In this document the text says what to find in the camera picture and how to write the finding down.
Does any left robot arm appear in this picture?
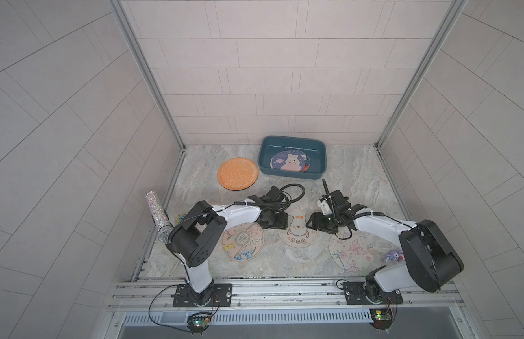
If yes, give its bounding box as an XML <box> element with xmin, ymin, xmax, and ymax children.
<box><xmin>164</xmin><ymin>186</ymin><xmax>294</xmax><ymax>305</ymax></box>

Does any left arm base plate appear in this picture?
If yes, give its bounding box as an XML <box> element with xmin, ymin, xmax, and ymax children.
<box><xmin>173</xmin><ymin>282</ymin><xmax>232</xmax><ymax>307</ymax></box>

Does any white butterfly flower coaster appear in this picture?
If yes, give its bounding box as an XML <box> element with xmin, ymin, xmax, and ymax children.
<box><xmin>328</xmin><ymin>232</ymin><xmax>376</xmax><ymax>273</ymax></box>

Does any right controller board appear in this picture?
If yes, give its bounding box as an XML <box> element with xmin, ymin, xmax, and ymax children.
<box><xmin>369</xmin><ymin>309</ymin><xmax>394</xmax><ymax>331</ymax></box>

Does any left controller board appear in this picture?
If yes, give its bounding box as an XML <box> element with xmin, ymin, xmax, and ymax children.
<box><xmin>186</xmin><ymin>312</ymin><xmax>212</xmax><ymax>335</ymax></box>

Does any small colourful sticker toy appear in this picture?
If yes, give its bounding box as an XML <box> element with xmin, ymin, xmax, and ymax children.
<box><xmin>175</xmin><ymin>213</ymin><xmax>186</xmax><ymax>224</ymax></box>

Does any purple bunny coaster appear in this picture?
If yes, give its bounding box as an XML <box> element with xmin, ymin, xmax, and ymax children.
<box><xmin>270</xmin><ymin>150</ymin><xmax>311</xmax><ymax>172</ymax></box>

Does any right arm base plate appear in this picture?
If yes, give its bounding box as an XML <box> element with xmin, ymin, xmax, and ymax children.
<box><xmin>341</xmin><ymin>282</ymin><xmax>404</xmax><ymax>305</ymax></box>

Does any teal storage box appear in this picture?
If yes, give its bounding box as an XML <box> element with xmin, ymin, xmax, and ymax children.
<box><xmin>258</xmin><ymin>136</ymin><xmax>327</xmax><ymax>179</ymax></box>

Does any small purple toy figure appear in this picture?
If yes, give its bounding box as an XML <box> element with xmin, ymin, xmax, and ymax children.
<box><xmin>383</xmin><ymin>250</ymin><xmax>405</xmax><ymax>263</ymax></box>

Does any cream cat coaster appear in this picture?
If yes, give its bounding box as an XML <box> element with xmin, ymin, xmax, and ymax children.
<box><xmin>278</xmin><ymin>209</ymin><xmax>318</xmax><ymax>248</ymax></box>

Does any controller board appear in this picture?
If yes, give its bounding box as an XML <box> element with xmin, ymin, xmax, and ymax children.
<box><xmin>369</xmin><ymin>309</ymin><xmax>394</xmax><ymax>331</ymax></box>
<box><xmin>186</xmin><ymin>312</ymin><xmax>212</xmax><ymax>335</ymax></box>

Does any beige mandala coaster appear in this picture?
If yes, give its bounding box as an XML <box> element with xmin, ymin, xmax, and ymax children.
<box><xmin>222</xmin><ymin>223</ymin><xmax>264</xmax><ymax>261</ymax></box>

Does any aluminium mounting rail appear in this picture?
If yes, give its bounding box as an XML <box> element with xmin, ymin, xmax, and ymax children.
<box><xmin>106</xmin><ymin>277</ymin><xmax>464</xmax><ymax>312</ymax></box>

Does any glitter microphone on stand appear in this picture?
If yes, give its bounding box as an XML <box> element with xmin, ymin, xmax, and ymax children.
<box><xmin>145</xmin><ymin>191</ymin><xmax>173</xmax><ymax>244</ymax></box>

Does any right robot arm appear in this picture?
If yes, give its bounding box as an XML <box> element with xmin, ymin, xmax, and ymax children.
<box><xmin>306</xmin><ymin>190</ymin><xmax>465</xmax><ymax>304</ymax></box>

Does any orange round coaster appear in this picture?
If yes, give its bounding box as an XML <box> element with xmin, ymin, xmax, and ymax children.
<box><xmin>218</xmin><ymin>158</ymin><xmax>259</xmax><ymax>191</ymax></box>

